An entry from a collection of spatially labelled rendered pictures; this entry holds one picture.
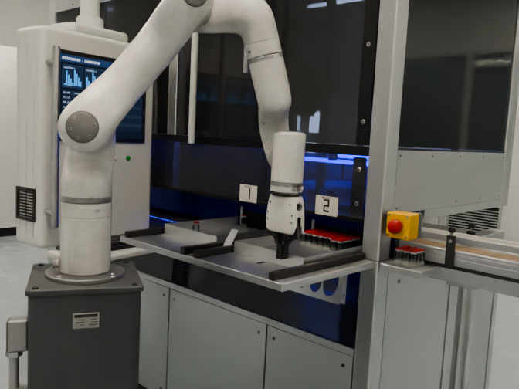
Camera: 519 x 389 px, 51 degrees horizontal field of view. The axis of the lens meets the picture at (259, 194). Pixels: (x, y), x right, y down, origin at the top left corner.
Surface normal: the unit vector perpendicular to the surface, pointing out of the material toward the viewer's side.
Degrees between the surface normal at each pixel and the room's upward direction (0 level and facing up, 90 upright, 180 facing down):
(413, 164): 90
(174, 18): 122
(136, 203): 90
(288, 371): 90
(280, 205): 90
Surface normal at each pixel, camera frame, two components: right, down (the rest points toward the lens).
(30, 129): -0.59, 0.06
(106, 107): 0.55, -0.19
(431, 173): 0.73, 0.11
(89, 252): 0.42, 0.12
